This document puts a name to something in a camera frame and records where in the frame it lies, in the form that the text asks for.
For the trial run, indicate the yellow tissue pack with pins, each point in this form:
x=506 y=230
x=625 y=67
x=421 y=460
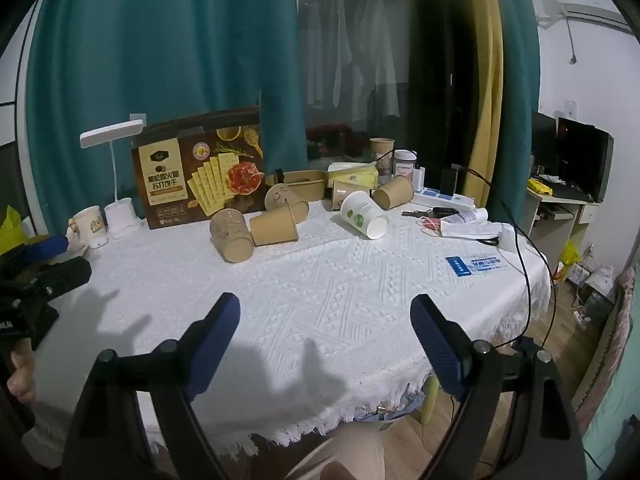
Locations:
x=363 y=174

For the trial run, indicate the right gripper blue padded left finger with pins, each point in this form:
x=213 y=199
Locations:
x=206 y=341

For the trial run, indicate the black car key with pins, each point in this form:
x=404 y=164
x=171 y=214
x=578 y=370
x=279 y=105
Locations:
x=435 y=212

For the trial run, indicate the black monitor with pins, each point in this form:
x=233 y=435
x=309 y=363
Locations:
x=571 y=158

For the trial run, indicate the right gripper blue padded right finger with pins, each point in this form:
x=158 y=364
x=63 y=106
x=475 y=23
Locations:
x=445 y=344

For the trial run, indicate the blue white card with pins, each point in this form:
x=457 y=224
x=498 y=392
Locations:
x=474 y=265

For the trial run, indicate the white lidded jar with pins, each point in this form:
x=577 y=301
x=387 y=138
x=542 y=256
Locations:
x=404 y=162

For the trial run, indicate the brown cracker box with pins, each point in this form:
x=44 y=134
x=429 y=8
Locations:
x=190 y=168

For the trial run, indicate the white green-print paper cup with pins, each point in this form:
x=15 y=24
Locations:
x=362 y=213

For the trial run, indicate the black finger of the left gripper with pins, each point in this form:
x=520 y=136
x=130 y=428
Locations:
x=55 y=280

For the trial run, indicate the floral kraft paper cup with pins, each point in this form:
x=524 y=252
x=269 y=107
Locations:
x=230 y=235

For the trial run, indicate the kraft cup near tissue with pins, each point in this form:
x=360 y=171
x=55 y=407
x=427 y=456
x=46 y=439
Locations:
x=342 y=189

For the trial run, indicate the white side desk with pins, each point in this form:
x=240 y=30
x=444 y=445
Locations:
x=551 y=222

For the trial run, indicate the brown rectangular basket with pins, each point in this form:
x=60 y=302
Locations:
x=310 y=185

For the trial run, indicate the yellow curtain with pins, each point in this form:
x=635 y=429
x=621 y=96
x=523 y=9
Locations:
x=489 y=48

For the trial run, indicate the air conditioner unit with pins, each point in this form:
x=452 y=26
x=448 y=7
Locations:
x=557 y=10

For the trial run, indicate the kraft cup lying right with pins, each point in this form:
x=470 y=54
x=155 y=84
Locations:
x=395 y=193

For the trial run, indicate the yellow plastic bag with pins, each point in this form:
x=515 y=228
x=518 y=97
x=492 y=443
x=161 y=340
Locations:
x=11 y=231

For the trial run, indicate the teal left curtain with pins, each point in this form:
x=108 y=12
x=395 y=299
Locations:
x=96 y=62

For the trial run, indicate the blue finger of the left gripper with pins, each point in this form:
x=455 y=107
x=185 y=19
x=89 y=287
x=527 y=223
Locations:
x=42 y=248

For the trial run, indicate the white tube and papers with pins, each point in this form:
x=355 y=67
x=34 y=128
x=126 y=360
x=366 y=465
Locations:
x=470 y=224

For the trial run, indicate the white cartoon mug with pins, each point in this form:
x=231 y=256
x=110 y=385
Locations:
x=87 y=229

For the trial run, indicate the white desk lamp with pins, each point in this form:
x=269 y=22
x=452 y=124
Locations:
x=121 y=219

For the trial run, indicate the blue white medicine box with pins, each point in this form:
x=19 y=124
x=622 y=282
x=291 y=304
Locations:
x=430 y=198

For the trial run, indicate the upright kraft cup back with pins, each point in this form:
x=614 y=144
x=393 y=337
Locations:
x=382 y=152

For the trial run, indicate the kraft cup behind centre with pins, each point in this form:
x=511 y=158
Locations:
x=281 y=195

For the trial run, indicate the white embossed tablecloth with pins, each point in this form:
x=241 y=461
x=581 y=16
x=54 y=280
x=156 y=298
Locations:
x=324 y=334

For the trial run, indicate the plain kraft paper cup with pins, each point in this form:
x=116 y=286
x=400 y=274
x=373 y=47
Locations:
x=274 y=227

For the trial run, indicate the person's left hand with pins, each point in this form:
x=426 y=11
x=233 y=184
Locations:
x=22 y=381

